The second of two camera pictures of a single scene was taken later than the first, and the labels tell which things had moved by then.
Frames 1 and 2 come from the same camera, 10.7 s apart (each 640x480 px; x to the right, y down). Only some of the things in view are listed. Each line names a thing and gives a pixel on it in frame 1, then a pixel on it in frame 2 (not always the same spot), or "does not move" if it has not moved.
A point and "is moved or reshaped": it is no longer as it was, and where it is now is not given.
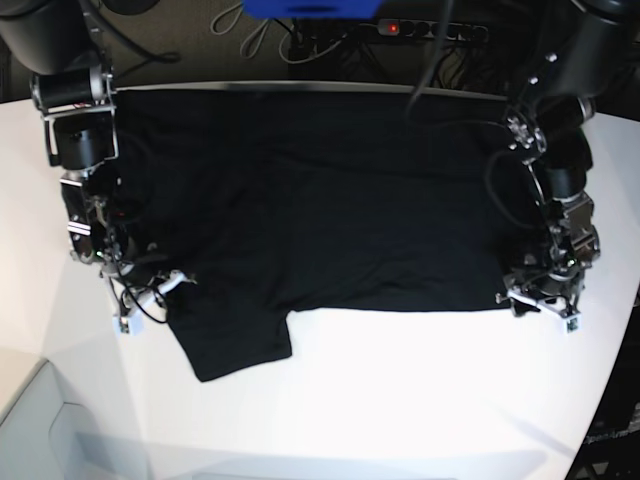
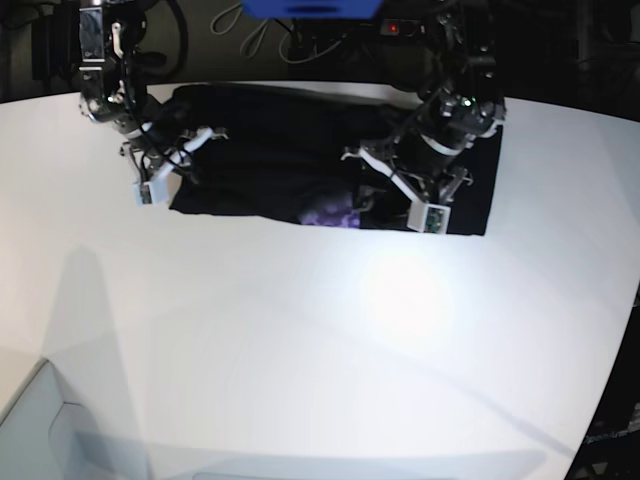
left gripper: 139,288 → 157,162
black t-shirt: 256,203 is moved or reshaped
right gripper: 559,289 → 427,188
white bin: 42,437 does not move
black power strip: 456,31 does not move
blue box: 312,9 does not move
